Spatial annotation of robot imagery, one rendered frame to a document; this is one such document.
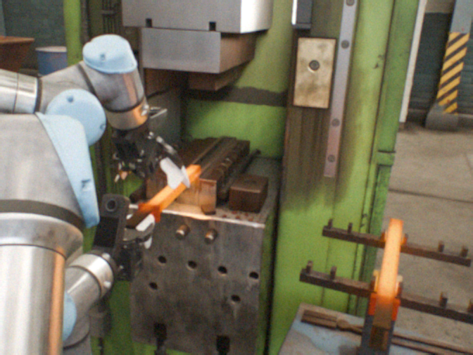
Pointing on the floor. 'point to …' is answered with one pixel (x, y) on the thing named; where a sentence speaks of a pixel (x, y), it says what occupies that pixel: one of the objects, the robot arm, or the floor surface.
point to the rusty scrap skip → (13, 53)
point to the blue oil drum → (51, 60)
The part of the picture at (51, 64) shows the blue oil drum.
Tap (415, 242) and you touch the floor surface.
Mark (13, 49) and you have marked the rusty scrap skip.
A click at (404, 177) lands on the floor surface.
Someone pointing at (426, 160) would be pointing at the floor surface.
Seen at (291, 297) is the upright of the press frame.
